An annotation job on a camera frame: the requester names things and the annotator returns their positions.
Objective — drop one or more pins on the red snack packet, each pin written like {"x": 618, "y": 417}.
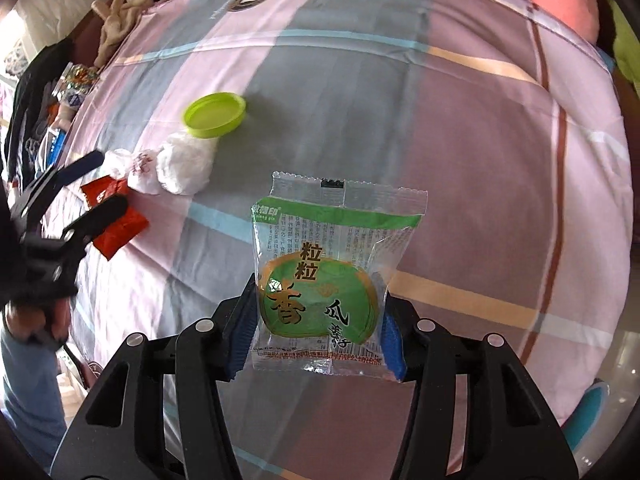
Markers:
{"x": 122, "y": 230}

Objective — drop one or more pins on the small white crumpled wrapper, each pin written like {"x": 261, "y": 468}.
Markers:
{"x": 117, "y": 162}

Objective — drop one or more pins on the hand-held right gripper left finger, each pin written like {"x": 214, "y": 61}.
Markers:
{"x": 241, "y": 332}

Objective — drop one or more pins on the green plastic lid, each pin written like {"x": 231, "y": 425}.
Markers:
{"x": 215, "y": 112}

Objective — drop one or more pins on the dark clothing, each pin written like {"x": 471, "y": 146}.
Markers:
{"x": 35, "y": 90}

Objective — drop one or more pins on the white crumpled plastic bag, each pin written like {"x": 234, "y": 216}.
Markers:
{"x": 187, "y": 165}

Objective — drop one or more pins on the checked pastel blanket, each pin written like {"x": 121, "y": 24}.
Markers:
{"x": 400, "y": 135}

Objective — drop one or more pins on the person's left forearm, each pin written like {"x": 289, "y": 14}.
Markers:
{"x": 30, "y": 400}

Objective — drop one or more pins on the green plush toy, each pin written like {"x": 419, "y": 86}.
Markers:
{"x": 627, "y": 50}

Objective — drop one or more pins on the light blue plastic object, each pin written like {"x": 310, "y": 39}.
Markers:
{"x": 590, "y": 415}

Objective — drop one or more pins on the colourful snack wrappers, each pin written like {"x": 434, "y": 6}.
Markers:
{"x": 75, "y": 85}

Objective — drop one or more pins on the white crumpled wrapper red print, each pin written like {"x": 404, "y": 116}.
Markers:
{"x": 144, "y": 172}

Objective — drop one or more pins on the person's left hand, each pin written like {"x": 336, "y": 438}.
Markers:
{"x": 25, "y": 325}

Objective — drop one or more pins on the green snack packet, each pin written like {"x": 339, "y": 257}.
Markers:
{"x": 325, "y": 270}

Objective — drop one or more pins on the beige plush toy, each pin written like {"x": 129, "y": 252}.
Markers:
{"x": 117, "y": 25}

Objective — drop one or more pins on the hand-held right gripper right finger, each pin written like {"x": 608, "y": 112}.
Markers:
{"x": 394, "y": 347}

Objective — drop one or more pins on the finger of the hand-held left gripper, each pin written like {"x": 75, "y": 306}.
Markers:
{"x": 75, "y": 170}
{"x": 95, "y": 220}

